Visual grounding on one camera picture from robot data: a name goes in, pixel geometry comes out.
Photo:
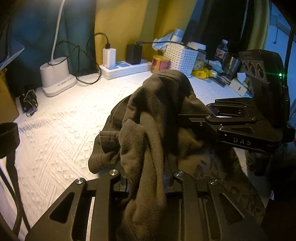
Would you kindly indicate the blue white bottle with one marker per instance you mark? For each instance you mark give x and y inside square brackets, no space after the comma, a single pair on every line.
[177,36]

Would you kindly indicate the plastic water bottle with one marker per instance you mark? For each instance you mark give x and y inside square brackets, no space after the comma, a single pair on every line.
[221,51]

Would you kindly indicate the brown cardboard box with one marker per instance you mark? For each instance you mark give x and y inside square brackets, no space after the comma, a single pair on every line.
[8,109]

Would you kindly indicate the patterned storage bag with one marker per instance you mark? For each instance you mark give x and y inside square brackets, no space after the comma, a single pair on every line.
[231,180]

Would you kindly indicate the dark brown t-shirt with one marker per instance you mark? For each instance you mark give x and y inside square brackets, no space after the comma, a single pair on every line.
[141,132]

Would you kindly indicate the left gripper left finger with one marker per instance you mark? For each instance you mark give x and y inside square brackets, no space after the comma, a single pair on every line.
[121,188]

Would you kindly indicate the white power strip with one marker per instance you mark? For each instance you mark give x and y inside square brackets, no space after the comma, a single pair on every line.
[122,68]

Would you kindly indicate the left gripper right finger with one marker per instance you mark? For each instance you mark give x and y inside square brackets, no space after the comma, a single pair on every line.
[170,167]

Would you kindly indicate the steel tumbler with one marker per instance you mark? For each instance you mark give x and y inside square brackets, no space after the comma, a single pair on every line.
[231,65]

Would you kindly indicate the clear jar with white lid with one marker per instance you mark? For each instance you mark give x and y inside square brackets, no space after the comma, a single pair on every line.
[201,56]

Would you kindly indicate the black power adapter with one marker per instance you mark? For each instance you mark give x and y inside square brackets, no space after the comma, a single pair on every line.
[133,54]

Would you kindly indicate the white usb charger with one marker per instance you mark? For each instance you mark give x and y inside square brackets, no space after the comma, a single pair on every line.
[109,58]

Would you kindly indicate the black smartphone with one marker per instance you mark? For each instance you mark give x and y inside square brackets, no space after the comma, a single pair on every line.
[218,81]

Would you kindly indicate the yellow duck snack bag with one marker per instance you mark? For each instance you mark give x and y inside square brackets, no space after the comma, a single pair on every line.
[204,73]

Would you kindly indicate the white desk lamp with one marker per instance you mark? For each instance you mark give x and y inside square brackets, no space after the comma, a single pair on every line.
[55,74]

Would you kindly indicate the red tin can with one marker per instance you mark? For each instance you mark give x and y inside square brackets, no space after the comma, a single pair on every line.
[159,63]

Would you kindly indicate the white small box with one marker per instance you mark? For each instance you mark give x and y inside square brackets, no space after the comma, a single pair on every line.
[238,87]

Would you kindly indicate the white perforated plastic basket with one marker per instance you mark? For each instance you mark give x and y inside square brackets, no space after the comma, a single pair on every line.
[181,58]

